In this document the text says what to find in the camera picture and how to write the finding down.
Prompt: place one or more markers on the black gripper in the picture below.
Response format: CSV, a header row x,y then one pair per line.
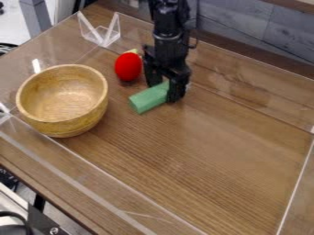
x,y
165,59

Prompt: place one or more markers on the green rectangular block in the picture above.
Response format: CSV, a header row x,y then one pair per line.
x,y
150,98

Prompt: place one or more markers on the brown wooden bowl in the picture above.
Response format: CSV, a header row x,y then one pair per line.
x,y
63,100

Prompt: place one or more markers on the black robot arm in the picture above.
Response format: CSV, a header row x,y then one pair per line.
x,y
170,15

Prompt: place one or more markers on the red plush strawberry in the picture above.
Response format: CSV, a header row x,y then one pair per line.
x,y
128,66

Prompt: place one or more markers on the black table leg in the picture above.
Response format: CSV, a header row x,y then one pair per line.
x,y
39,204

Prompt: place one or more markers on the clear acrylic corner bracket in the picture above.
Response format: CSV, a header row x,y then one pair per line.
x,y
100,35

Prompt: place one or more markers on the grey post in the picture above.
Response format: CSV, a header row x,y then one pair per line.
x,y
36,16

